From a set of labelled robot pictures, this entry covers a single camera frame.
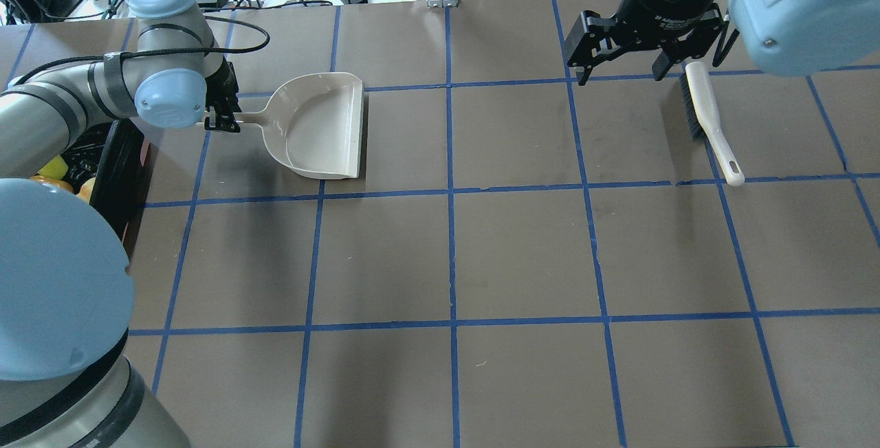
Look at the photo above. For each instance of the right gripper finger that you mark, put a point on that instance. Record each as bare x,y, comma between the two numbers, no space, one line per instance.
665,61
585,67

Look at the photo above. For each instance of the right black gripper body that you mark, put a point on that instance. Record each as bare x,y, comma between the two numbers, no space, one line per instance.
661,3

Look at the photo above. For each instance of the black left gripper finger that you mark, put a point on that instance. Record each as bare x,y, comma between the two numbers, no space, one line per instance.
215,122
231,124

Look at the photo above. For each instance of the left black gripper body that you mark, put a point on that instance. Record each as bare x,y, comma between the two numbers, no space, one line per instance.
222,91

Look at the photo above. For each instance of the beige hand brush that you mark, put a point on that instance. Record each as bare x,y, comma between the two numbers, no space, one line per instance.
705,121

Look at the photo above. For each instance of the beige plastic dustpan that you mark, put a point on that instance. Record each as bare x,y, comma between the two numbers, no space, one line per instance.
313,125

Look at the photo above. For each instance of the yellow green sponge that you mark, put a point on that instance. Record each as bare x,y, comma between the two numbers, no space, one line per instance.
55,169

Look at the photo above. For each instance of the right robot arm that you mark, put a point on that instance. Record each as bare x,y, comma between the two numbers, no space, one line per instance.
782,37

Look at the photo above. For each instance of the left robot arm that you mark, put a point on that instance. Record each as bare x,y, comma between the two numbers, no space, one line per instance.
67,296

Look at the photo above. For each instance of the black lined trash bin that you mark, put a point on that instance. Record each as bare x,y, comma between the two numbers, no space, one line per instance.
112,153

